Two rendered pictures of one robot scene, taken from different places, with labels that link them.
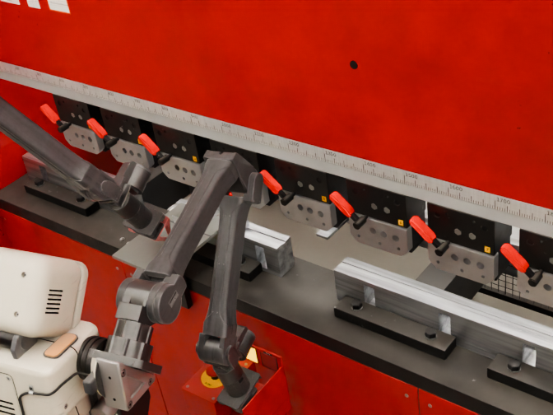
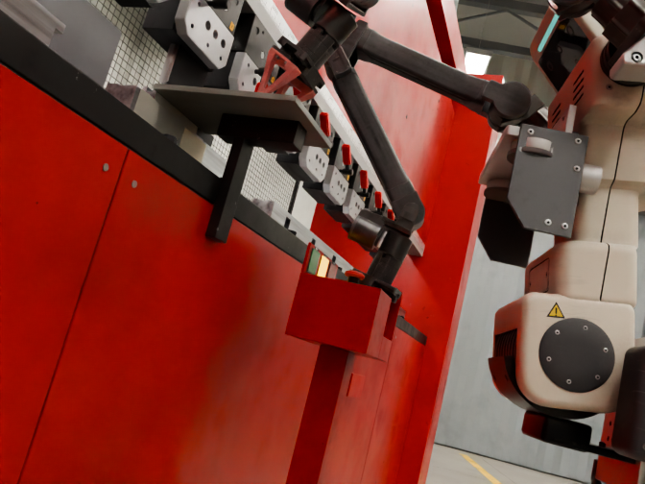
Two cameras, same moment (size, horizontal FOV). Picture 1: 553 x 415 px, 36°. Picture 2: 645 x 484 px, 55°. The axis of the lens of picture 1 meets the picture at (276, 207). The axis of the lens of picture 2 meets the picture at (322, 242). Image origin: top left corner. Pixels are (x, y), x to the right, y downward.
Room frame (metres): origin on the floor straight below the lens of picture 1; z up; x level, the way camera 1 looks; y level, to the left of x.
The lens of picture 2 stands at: (2.02, 1.28, 0.62)
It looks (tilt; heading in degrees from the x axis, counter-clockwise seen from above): 11 degrees up; 249
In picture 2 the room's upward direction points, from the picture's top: 14 degrees clockwise
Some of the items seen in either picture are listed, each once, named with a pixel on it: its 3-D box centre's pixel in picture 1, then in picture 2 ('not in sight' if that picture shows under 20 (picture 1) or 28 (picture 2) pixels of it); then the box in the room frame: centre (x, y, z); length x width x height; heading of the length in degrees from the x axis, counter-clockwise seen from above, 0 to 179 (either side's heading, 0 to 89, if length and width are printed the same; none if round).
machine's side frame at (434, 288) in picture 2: not in sight; (382, 276); (0.51, -1.60, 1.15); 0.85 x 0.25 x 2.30; 137
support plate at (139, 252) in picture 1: (172, 239); (245, 116); (1.83, 0.28, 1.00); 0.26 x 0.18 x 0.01; 137
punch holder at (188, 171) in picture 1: (188, 149); (197, 11); (1.95, 0.20, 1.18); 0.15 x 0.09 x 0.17; 47
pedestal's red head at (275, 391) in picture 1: (234, 389); (349, 304); (1.50, 0.17, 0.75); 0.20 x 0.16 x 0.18; 49
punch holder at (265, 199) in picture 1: (248, 166); (244, 68); (1.81, 0.05, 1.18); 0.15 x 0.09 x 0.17; 47
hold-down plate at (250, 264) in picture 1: (213, 255); not in sight; (1.86, 0.19, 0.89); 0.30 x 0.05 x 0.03; 47
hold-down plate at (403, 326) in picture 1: (392, 326); not in sight; (1.48, -0.22, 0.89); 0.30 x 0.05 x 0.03; 47
